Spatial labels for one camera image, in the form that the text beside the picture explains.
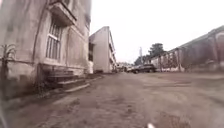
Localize pale multi-storey building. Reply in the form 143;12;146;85
88;25;118;74

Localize dark parked vehicle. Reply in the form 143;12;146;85
126;63;158;75

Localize brown dirt road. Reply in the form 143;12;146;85
0;71;224;128

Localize tall tree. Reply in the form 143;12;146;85
133;42;165;66

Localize concrete steps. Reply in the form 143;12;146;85
42;68;91;94

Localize weathered grey building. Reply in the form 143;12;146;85
0;0;93;98

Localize small bare plant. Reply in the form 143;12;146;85
0;44;17;81

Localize old reddish wall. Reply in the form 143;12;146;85
150;25;224;74

